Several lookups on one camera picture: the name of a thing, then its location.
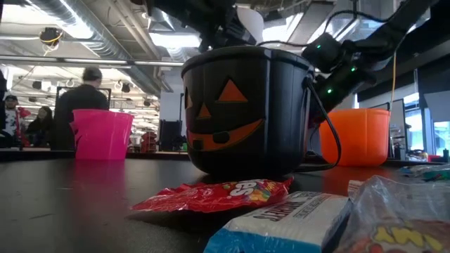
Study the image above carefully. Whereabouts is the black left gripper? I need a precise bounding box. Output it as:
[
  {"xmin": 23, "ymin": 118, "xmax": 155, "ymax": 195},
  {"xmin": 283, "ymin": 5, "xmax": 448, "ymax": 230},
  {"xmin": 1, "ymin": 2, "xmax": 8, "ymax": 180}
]
[{"xmin": 149, "ymin": 0, "xmax": 258, "ymax": 52}]

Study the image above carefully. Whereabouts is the black jack-o'-lantern bucket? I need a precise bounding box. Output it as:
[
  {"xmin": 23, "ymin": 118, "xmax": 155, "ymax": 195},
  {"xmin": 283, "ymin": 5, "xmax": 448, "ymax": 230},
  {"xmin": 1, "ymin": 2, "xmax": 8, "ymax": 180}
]
[{"xmin": 181, "ymin": 45, "xmax": 342, "ymax": 179}]

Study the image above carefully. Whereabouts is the white blue Hershey's bar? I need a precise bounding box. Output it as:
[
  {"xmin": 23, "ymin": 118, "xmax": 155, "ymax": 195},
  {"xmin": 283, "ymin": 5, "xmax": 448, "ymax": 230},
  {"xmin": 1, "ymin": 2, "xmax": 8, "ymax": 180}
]
[
  {"xmin": 202, "ymin": 191, "xmax": 352, "ymax": 253},
  {"xmin": 399, "ymin": 164, "xmax": 426, "ymax": 176}
]

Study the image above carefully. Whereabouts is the clear wrapper yellow-lettered candy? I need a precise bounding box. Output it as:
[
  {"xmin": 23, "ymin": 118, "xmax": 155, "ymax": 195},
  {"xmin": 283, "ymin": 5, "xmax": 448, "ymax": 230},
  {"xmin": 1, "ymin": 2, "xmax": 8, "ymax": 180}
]
[{"xmin": 333, "ymin": 175, "xmax": 450, "ymax": 253}]

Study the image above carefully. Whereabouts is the white shade table lamp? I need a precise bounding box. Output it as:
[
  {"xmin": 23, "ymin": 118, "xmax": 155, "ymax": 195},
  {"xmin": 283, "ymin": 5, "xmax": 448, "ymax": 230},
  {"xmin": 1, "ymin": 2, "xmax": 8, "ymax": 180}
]
[{"xmin": 236, "ymin": 6, "xmax": 265, "ymax": 45}]

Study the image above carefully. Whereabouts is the black cabinet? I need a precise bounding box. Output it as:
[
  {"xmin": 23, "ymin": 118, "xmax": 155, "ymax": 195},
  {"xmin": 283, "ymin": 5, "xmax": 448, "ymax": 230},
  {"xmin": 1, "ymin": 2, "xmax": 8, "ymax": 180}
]
[{"xmin": 159, "ymin": 119, "xmax": 184, "ymax": 153}]

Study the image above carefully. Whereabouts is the red cart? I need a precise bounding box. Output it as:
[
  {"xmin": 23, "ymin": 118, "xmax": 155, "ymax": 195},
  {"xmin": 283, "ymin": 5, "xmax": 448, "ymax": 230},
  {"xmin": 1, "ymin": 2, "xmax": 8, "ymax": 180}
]
[{"xmin": 140, "ymin": 131, "xmax": 159, "ymax": 153}]

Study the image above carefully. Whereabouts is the orange jack-o'-lantern bucket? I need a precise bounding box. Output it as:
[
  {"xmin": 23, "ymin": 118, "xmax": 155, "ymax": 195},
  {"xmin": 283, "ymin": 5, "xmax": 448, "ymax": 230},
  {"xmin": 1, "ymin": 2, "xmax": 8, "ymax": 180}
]
[{"xmin": 318, "ymin": 108, "xmax": 391, "ymax": 168}]

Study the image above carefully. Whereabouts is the red Skittles packet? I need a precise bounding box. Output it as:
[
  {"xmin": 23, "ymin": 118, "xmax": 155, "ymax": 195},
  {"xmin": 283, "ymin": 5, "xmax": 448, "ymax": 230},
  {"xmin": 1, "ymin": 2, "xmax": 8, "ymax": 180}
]
[{"xmin": 129, "ymin": 177, "xmax": 295, "ymax": 214}]

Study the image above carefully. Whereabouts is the pink plastic bucket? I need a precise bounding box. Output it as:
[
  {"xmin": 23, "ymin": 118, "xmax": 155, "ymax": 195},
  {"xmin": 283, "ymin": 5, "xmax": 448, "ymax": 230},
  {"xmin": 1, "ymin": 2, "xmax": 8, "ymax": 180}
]
[{"xmin": 72, "ymin": 108, "xmax": 135, "ymax": 162}]

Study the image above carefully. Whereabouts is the person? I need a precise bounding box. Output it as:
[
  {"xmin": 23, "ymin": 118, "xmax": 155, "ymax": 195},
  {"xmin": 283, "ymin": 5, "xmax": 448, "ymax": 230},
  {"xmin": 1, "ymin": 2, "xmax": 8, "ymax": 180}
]
[
  {"xmin": 51, "ymin": 66, "xmax": 110, "ymax": 152},
  {"xmin": 26, "ymin": 105, "xmax": 54, "ymax": 148},
  {"xmin": 0, "ymin": 93, "xmax": 22, "ymax": 148}
]

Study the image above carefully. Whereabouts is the pale small desk object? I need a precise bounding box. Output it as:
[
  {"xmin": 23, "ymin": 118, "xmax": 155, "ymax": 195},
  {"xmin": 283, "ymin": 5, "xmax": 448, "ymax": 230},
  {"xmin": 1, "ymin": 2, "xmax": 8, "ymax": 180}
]
[{"xmin": 406, "ymin": 150, "xmax": 430, "ymax": 162}]

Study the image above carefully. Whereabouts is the red desk lamp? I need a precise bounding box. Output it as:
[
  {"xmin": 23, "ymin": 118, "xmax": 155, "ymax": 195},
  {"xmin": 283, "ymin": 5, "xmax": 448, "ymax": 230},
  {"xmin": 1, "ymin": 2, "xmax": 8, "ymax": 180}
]
[{"xmin": 15, "ymin": 106, "xmax": 32, "ymax": 148}]

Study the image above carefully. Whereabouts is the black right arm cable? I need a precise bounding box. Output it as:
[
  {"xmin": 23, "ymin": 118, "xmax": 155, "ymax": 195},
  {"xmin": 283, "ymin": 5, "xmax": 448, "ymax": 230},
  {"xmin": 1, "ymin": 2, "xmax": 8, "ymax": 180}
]
[{"xmin": 255, "ymin": 9, "xmax": 391, "ymax": 48}]

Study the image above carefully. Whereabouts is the yellow hanging cable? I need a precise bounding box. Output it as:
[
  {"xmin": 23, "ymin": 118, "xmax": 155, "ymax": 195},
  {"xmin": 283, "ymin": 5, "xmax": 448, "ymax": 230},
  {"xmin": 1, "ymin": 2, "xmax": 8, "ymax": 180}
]
[{"xmin": 389, "ymin": 52, "xmax": 398, "ymax": 110}]

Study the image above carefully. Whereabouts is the black ceiling device yellow cable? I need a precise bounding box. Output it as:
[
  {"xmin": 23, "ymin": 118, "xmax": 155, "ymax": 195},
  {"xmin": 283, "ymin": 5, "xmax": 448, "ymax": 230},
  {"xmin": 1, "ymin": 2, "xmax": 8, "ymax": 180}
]
[{"xmin": 39, "ymin": 27, "xmax": 63, "ymax": 46}]

